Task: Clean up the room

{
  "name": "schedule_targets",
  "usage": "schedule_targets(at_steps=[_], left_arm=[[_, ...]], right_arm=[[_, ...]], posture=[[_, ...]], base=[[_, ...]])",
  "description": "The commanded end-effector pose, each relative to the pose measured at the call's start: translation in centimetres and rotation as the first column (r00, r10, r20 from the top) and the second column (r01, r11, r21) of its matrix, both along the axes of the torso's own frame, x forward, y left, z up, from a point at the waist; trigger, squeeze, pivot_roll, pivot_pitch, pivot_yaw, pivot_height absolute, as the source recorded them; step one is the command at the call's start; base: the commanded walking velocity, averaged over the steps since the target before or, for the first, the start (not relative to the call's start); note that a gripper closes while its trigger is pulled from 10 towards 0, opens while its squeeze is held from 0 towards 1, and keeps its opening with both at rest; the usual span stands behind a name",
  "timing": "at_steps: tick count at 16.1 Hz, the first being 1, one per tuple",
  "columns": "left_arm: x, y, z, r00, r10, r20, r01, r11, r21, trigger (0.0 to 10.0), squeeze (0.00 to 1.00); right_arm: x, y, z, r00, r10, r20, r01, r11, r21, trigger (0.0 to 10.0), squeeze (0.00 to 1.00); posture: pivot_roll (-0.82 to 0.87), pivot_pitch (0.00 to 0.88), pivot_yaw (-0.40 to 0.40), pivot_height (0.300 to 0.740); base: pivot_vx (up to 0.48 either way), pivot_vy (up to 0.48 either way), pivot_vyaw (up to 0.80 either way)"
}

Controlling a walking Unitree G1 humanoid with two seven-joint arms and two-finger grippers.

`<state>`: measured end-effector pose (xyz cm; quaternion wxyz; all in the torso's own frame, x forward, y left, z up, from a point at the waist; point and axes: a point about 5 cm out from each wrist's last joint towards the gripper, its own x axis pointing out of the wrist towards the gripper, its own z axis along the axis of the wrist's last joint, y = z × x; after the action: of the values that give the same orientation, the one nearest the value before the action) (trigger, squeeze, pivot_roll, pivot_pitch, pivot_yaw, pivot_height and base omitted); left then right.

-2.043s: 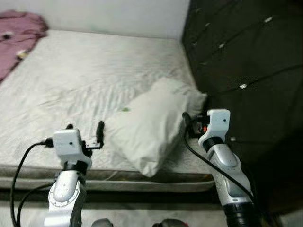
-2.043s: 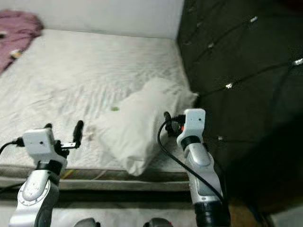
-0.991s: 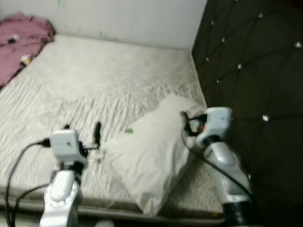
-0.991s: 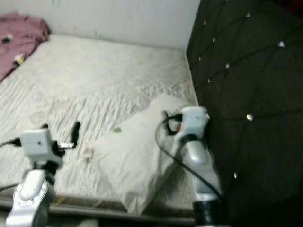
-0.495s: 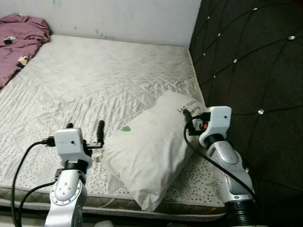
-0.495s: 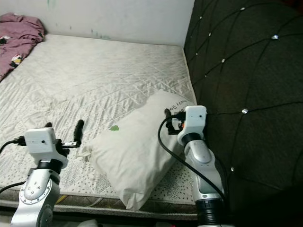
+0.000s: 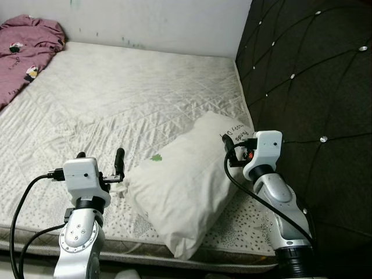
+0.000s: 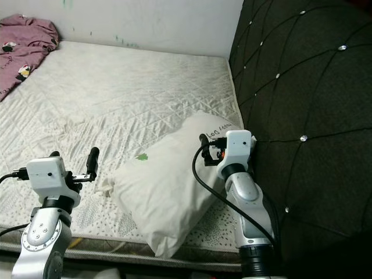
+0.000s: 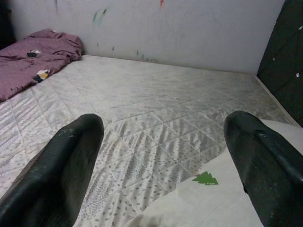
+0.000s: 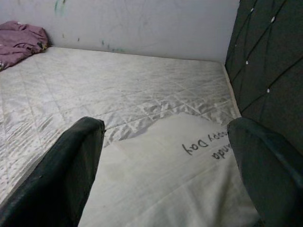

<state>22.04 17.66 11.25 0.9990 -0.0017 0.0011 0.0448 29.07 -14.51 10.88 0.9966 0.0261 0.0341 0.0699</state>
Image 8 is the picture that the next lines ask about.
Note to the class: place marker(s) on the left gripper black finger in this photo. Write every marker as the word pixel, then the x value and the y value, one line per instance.
pixel 55 154
pixel 93 161

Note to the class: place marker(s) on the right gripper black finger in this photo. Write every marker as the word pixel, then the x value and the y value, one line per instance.
pixel 204 143

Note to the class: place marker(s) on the white printed pillow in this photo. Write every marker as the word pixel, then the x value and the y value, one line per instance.
pixel 168 180

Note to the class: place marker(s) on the purple cartoon print blanket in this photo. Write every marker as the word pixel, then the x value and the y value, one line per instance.
pixel 23 49

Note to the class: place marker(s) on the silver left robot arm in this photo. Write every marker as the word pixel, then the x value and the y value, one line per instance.
pixel 43 244

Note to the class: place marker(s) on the white crumpled tissue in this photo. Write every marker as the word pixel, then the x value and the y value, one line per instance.
pixel 106 186

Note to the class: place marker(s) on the white quilted mattress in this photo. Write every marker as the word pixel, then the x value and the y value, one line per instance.
pixel 122 93

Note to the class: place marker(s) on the silver left robot leg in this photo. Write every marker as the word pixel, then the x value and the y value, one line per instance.
pixel 107 274

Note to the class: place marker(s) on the black tufted headboard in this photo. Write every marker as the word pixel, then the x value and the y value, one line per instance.
pixel 308 87

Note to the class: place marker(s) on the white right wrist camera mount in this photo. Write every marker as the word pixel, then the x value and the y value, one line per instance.
pixel 235 148

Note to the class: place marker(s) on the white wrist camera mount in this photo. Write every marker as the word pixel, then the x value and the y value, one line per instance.
pixel 235 148
pixel 49 174

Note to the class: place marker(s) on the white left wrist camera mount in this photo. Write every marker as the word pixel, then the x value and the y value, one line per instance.
pixel 49 174

